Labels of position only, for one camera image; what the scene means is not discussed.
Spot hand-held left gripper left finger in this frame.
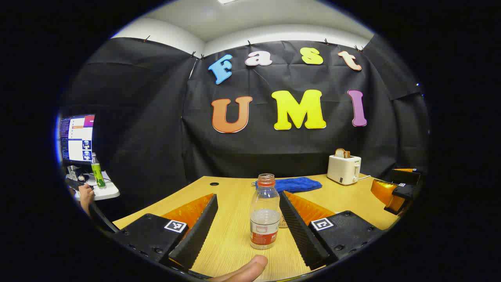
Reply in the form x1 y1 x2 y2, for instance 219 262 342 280
114 193 219 275

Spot white side table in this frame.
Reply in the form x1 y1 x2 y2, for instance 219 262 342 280
67 170 121 201

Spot black backdrop cloth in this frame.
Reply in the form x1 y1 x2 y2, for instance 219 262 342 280
59 37 429 220

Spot blue folded towel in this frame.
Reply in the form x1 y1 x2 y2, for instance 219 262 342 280
254 177 323 193

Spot computer monitor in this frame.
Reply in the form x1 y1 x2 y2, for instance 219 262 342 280
59 114 96 163

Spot green drink bottle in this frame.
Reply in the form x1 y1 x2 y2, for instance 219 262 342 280
91 153 107 189

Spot white toaster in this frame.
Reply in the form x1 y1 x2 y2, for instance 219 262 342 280
327 154 362 186

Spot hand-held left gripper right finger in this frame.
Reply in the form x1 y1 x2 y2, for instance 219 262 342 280
279 191 384 271

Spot clear plastic water bottle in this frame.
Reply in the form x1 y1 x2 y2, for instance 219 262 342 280
250 174 281 250

